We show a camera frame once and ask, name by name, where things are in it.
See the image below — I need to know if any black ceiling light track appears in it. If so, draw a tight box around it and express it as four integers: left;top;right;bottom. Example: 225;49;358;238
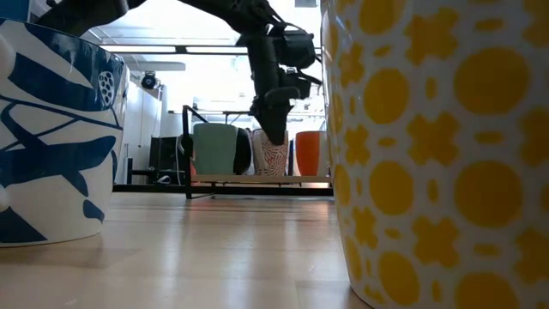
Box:
92;44;250;56

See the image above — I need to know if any black low cabinet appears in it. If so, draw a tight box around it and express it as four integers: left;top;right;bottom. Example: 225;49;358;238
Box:
126;136;186;186

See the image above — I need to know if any orange mug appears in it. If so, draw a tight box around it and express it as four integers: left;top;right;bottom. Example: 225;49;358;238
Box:
294;130;330;178

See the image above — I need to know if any yellow patterned white mug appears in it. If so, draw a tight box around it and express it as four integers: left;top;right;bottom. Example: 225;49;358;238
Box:
320;0;549;309

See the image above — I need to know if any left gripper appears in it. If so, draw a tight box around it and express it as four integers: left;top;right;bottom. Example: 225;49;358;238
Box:
250;68;323;146

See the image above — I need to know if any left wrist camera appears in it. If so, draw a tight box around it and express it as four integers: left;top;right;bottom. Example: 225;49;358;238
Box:
262;84;302;109

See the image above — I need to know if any coral floral-print mug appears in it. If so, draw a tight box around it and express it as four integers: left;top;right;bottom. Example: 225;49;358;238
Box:
251;127;291;177

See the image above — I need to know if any black metal mug rack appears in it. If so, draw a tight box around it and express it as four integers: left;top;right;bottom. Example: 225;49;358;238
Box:
182;104;335;201

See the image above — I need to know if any blue-screen monitor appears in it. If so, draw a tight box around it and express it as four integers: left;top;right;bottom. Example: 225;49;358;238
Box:
0;0;31;22

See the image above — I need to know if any mint green mug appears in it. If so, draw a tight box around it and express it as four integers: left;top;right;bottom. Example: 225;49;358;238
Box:
191;123;239;176

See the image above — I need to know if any blue leaf-print white mug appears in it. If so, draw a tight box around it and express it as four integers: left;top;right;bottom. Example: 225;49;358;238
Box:
0;17;130;250

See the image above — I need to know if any black mug red inside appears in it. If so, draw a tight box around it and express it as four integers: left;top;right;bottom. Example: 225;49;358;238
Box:
234;127;254;176

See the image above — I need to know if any black table frame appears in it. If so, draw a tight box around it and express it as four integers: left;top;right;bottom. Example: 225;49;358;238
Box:
113;183;335;197

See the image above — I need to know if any black ceiling spotlight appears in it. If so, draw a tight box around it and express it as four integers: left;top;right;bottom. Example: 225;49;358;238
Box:
140;71;158;90

